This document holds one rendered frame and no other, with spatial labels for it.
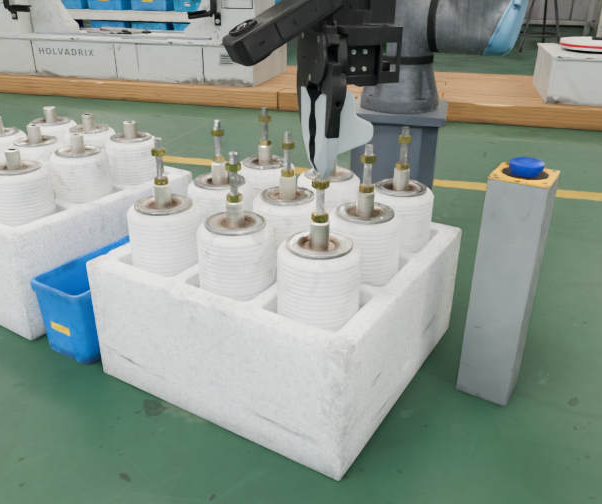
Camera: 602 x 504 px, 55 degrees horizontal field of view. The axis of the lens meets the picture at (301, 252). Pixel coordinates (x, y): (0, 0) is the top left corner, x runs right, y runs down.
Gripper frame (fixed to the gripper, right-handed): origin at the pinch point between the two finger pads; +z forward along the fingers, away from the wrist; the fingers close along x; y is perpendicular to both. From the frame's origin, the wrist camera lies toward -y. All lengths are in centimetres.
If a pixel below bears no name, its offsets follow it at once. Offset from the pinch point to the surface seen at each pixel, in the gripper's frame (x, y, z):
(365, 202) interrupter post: 6.2, 9.5, 7.5
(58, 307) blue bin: 25.4, -29.0, 25.4
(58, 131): 71, -26, 10
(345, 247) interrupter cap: -2.0, 2.9, 9.1
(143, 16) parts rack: 533, 51, 14
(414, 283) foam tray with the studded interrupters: 0.7, 14.2, 17.1
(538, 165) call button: -3.8, 26.5, 1.6
